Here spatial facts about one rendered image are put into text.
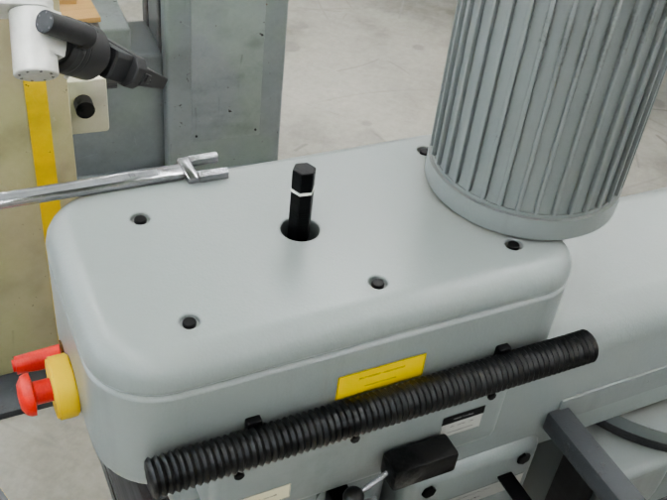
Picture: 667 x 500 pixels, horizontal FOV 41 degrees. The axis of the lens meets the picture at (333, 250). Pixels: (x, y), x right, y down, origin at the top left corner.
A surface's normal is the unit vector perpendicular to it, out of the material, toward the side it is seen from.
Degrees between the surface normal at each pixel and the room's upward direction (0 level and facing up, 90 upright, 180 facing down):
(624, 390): 90
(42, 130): 90
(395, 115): 0
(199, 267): 0
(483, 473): 90
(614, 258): 0
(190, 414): 90
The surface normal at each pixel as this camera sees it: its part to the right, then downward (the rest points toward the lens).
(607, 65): 0.19, 0.63
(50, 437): 0.10, -0.77
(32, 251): 0.43, 0.60
